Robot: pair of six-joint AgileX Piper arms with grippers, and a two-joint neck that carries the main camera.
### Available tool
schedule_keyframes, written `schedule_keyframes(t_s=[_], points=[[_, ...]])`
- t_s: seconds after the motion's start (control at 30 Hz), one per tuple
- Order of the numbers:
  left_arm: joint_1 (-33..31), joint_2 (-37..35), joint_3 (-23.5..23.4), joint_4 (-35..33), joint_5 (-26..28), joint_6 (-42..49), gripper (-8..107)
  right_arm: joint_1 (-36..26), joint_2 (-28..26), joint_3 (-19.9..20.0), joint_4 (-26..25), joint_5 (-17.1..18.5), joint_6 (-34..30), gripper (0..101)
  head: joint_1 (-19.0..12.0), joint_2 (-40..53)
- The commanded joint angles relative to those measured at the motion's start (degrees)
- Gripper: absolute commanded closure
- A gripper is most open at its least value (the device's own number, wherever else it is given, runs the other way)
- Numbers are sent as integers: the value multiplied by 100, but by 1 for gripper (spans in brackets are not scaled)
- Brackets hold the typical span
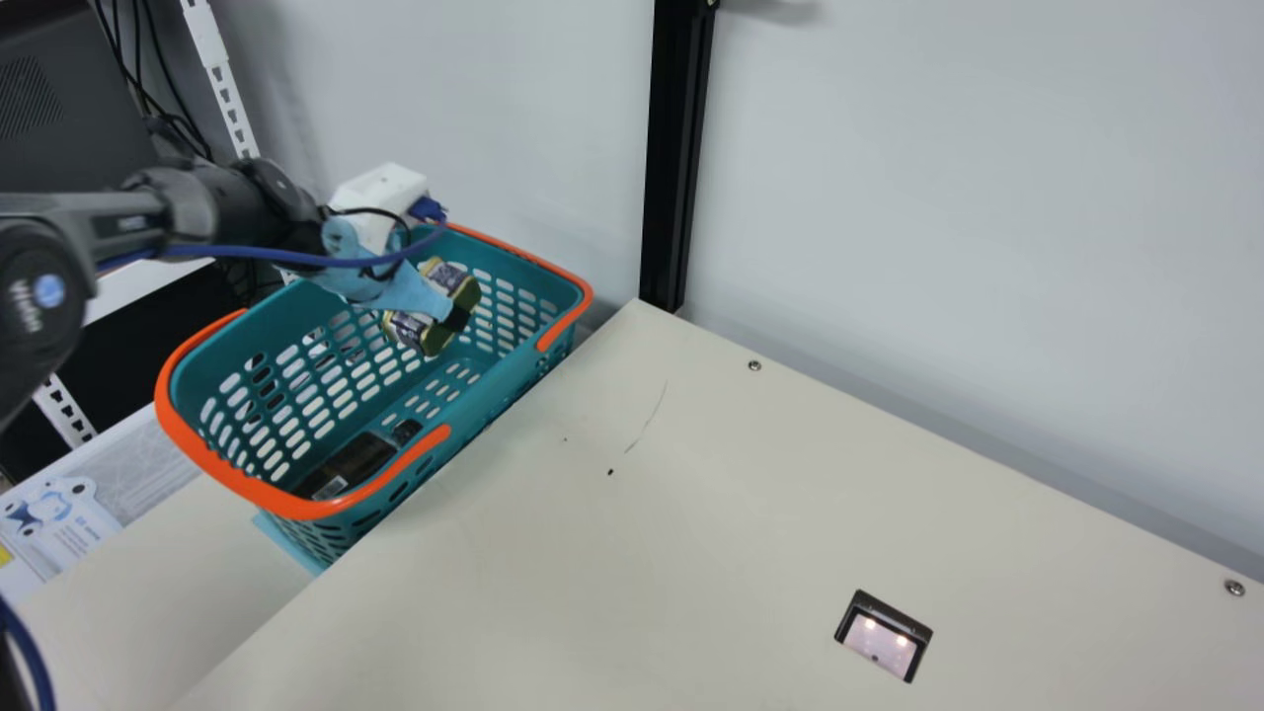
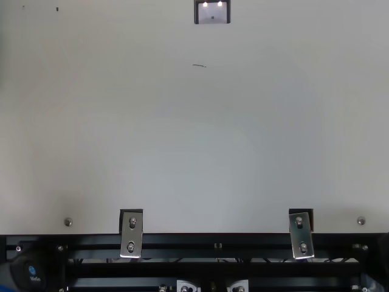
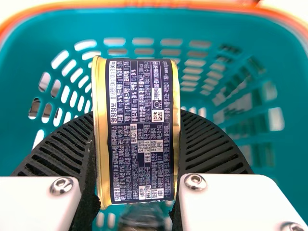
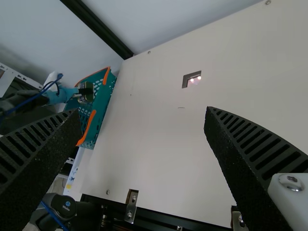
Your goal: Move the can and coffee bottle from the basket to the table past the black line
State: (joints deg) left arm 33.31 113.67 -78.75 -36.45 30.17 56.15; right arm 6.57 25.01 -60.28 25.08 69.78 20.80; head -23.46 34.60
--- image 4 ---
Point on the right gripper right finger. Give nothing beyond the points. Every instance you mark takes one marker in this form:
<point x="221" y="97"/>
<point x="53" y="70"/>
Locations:
<point x="252" y="173"/>

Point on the teal shopping basket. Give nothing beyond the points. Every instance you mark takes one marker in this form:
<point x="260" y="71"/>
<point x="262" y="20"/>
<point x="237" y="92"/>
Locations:
<point x="101" y="108"/>

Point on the black post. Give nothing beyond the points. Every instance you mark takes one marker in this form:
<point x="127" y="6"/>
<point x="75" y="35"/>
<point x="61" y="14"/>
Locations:
<point x="106" y="31"/>

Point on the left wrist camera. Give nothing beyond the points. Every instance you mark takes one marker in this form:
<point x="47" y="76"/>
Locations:
<point x="53" y="78"/>

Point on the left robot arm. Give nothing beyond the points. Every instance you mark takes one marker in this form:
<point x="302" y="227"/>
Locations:
<point x="19" y="110"/>

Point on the white perforated shelf rack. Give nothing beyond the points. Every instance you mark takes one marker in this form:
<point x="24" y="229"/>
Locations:
<point x="21" y="77"/>

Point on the printed paper leaflet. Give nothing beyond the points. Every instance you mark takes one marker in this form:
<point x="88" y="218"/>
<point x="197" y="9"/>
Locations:
<point x="71" y="179"/>

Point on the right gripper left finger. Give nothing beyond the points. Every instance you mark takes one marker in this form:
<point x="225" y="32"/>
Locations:
<point x="31" y="168"/>

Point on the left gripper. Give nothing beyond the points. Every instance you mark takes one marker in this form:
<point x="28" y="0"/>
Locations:
<point x="61" y="95"/>

